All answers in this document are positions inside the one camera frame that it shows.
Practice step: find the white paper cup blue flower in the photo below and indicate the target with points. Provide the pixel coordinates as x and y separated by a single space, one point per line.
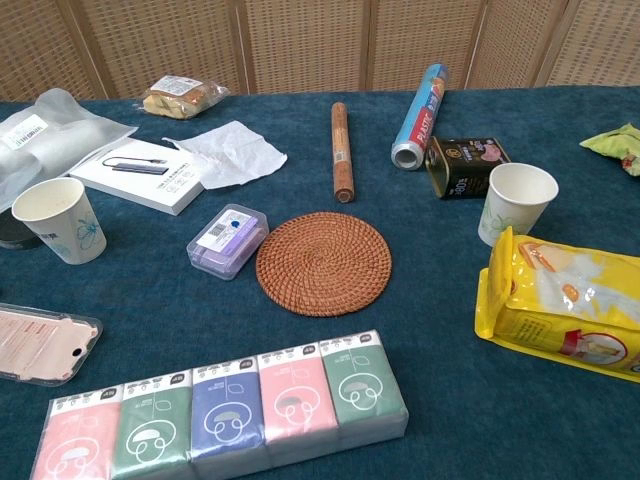
60 225

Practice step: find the pink phone case package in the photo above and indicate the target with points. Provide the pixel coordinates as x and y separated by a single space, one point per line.
40 345

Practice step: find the white tissue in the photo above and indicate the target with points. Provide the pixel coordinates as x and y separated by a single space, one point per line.
235 152

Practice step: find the blue plastic wrap roll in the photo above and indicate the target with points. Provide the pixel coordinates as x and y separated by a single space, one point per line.
422 117

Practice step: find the multicolour tissue packs bundle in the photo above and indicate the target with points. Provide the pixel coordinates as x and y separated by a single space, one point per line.
225 415

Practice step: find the translucent zip bag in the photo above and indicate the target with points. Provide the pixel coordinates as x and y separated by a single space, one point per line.
55 140

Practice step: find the black round disc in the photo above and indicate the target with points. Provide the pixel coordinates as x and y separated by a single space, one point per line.
12 235

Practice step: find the woven folding screen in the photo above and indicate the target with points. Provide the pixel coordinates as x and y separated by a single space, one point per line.
300 45

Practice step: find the wrapped bread package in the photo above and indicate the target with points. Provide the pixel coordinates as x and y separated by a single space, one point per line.
182 97

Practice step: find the yellow bread bag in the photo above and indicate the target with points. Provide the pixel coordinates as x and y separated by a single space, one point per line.
560 310

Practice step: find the brown wooden stick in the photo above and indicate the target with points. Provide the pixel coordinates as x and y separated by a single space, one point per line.
342 150

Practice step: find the green snack packet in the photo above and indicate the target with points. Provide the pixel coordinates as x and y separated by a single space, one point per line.
617 142

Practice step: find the clear box with purple item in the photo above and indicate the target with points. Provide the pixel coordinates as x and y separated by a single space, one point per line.
227 240

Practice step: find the white paper cup green flower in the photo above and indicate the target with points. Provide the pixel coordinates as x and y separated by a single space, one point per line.
520 205

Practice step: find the round woven rattan coaster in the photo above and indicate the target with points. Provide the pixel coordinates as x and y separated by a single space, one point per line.
324 265

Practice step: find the white USB hub box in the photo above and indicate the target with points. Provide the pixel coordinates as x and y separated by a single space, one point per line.
150 182

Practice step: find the black luncheon meat tin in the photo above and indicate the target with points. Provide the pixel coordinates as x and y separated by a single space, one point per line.
460 162

